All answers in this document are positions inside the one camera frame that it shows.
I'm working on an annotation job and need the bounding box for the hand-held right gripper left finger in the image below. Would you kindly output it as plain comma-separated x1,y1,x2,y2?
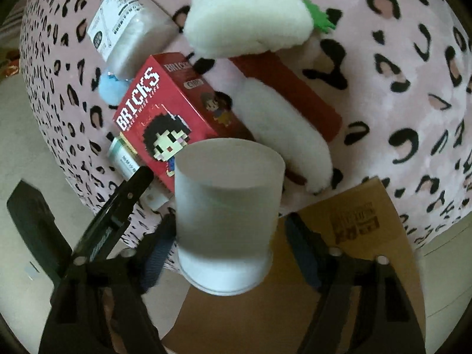
39,214,178,354

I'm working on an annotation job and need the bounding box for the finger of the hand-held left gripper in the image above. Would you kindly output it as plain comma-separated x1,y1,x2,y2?
72,166,155,262

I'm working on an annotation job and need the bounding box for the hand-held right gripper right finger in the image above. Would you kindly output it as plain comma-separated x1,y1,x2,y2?
284,212,426,354

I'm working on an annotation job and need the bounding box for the brown cardboard box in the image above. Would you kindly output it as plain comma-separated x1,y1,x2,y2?
162,176,426,354

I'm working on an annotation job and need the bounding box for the frosted white plastic cup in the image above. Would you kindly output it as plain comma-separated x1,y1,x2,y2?
173,138,286,296

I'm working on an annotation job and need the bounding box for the white plastic bottle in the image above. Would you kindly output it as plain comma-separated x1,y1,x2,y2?
87,0,178,78

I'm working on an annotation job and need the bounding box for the white plush toy green leaf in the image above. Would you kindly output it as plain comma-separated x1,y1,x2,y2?
183,0,338,60

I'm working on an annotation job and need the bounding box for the small white green tube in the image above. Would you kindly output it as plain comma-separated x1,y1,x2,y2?
108,136,172,211

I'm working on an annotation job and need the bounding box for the red toy bricks box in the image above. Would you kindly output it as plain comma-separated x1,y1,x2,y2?
112,53,259,194

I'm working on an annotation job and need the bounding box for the light blue pompom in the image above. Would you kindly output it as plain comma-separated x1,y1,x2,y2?
98,74,130,106

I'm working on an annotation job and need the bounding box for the pink leopard print blanket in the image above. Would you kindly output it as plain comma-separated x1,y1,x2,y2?
18,0,472,266

